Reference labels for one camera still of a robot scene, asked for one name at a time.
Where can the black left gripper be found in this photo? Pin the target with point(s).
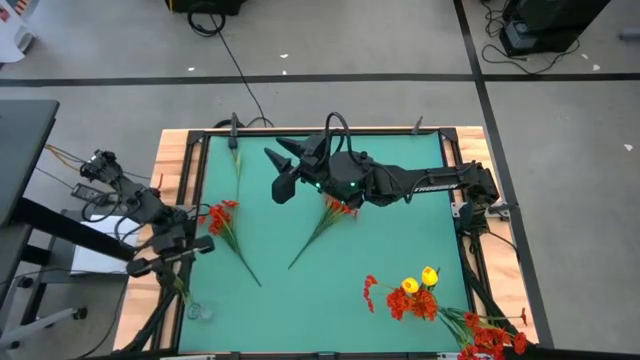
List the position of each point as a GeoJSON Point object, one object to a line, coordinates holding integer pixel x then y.
{"type": "Point", "coordinates": [165, 256]}

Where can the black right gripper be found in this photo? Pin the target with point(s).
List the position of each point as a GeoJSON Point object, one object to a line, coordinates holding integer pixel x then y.
{"type": "Point", "coordinates": [312, 160]}

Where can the red flower bunch green stem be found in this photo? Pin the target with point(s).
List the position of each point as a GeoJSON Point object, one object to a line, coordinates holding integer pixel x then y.
{"type": "Point", "coordinates": [218, 220]}
{"type": "Point", "coordinates": [325, 220]}

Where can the yellow tulip with green leaves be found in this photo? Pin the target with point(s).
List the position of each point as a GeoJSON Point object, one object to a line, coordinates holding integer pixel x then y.
{"type": "Point", "coordinates": [429, 276]}
{"type": "Point", "coordinates": [410, 285]}

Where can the short red flower cluster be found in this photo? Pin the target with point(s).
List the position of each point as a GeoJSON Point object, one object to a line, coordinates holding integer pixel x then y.
{"type": "Point", "coordinates": [397, 300]}

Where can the tall red flower bunch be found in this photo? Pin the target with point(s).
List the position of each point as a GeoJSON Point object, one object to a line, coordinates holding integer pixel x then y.
{"type": "Point", "coordinates": [482, 337]}

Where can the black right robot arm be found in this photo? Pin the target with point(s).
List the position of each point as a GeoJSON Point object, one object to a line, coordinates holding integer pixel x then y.
{"type": "Point", "coordinates": [435, 182]}

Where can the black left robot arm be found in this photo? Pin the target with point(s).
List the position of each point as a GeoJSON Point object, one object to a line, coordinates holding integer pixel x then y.
{"type": "Point", "coordinates": [140, 202]}

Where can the clear glass vase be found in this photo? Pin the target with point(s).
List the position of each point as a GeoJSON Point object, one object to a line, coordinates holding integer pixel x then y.
{"type": "Point", "coordinates": [200, 312]}

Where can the white paper sheets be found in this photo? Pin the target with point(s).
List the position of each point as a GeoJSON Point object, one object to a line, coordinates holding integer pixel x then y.
{"type": "Point", "coordinates": [100, 260]}

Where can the black desk support beam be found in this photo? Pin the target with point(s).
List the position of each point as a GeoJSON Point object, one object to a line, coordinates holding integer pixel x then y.
{"type": "Point", "coordinates": [75, 230]}

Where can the grey stand with casters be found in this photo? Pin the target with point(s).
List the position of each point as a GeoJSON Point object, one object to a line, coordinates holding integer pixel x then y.
{"type": "Point", "coordinates": [45, 320]}

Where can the green table mat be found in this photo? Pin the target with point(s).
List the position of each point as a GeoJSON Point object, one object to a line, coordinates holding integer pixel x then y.
{"type": "Point", "coordinates": [325, 300]}

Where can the small red blossom sprig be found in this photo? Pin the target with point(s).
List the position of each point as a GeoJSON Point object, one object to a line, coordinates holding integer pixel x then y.
{"type": "Point", "coordinates": [370, 280]}

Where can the black box on floor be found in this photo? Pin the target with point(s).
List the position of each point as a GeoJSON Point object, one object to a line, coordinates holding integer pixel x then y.
{"type": "Point", "coordinates": [205, 5]}

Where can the dark grey desk top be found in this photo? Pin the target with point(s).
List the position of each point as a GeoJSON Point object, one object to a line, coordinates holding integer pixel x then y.
{"type": "Point", "coordinates": [25, 150]}

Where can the white plastic bucket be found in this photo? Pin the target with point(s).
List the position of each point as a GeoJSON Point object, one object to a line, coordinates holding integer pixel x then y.
{"type": "Point", "coordinates": [12, 35]}

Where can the black computer case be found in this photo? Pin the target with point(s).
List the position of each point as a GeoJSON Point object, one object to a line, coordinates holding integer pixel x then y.
{"type": "Point", "coordinates": [550, 20]}

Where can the small grey floor object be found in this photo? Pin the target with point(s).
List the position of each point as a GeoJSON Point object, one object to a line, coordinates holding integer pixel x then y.
{"type": "Point", "coordinates": [630, 33]}

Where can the black frame clamp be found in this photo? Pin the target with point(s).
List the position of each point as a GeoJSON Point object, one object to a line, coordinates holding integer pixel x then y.
{"type": "Point", "coordinates": [233, 125]}
{"type": "Point", "coordinates": [417, 125]}

